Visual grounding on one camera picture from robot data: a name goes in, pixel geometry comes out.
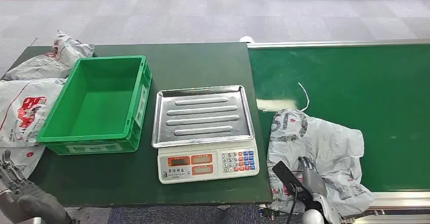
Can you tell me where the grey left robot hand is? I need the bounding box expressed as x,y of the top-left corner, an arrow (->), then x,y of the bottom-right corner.
0,150 -> 72,224

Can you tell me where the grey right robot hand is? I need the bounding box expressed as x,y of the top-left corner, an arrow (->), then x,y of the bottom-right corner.
297,156 -> 329,198

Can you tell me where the grey poly mailer package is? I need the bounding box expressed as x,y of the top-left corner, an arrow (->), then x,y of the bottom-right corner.
266,108 -> 376,224

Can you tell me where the flat white red-print mailer package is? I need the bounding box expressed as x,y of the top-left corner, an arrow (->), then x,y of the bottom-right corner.
0,78 -> 67,148

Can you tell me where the green plastic basket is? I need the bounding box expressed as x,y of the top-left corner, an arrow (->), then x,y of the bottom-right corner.
36,55 -> 153,156

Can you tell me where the steel weighing tray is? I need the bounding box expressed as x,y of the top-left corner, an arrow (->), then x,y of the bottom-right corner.
151,85 -> 255,149

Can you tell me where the white mailer with red dot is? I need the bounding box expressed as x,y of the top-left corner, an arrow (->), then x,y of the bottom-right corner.
0,144 -> 46,179

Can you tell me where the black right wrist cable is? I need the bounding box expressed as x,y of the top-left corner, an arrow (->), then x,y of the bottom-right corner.
285,184 -> 300,224

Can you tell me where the thin white string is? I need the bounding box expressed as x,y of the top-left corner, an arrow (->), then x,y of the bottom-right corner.
297,82 -> 311,113

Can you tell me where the aluminium conveyor frame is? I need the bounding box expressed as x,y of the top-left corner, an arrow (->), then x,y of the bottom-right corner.
246,39 -> 430,224

